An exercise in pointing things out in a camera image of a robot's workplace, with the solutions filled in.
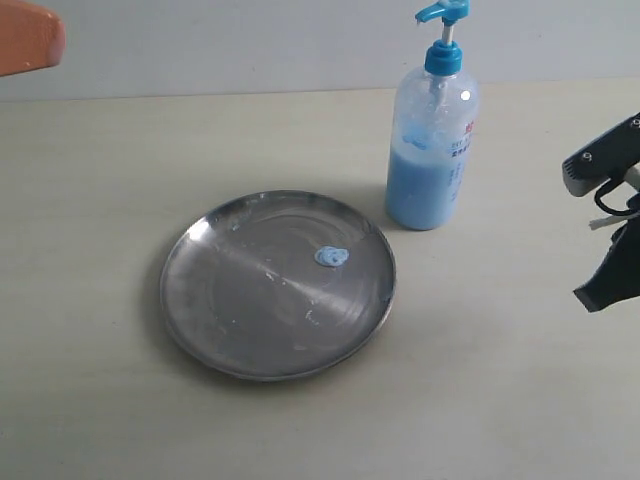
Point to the blue soap blob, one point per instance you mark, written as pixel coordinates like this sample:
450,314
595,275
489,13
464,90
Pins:
331,256

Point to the blue pump dispenser bottle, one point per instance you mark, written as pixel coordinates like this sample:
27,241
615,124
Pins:
435,107

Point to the round stainless steel plate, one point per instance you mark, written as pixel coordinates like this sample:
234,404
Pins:
241,293

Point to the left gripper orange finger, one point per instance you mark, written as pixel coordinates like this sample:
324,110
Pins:
32,37

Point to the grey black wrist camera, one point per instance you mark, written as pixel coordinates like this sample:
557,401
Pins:
607,157

